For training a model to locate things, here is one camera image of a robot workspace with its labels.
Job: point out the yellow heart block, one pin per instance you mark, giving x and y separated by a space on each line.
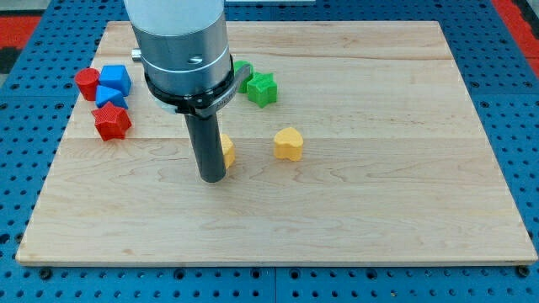
288 144

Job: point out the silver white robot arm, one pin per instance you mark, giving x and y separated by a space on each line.
184 50

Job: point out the green star block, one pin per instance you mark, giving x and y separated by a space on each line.
262 89

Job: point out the red star block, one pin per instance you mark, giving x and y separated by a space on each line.
111 121

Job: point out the yellow block behind pusher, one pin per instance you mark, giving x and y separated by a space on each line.
228 150

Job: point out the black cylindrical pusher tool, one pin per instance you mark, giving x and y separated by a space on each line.
205 139

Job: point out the wooden board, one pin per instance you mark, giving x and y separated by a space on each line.
396 168

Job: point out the green cylinder block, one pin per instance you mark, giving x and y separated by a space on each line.
243 73

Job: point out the blue cube block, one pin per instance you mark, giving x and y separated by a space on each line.
116 77

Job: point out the blue triangle block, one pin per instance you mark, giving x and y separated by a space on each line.
105 95

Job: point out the red cylinder block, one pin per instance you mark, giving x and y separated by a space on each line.
87 81

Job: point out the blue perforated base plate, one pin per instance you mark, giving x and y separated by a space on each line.
38 97

